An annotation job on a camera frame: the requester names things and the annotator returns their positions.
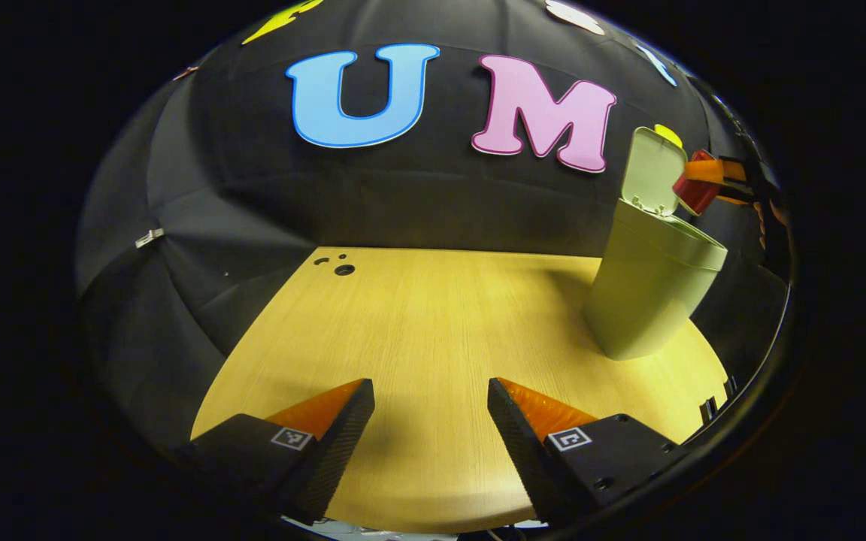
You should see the black backdrop cloth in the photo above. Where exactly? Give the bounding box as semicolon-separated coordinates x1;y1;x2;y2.
76;0;791;452

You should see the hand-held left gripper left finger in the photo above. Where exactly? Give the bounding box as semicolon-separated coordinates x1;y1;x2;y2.
177;378;376;524

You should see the wooden desktop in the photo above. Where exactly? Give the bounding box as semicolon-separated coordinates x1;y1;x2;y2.
191;246;729;536

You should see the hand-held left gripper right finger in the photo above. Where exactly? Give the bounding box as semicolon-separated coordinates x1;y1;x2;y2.
487;377;686;527

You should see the orange pop can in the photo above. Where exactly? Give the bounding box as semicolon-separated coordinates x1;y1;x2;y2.
672;149;721;216

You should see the pale green desktop garbage bin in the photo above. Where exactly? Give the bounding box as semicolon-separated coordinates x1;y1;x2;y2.
582;126;728;361

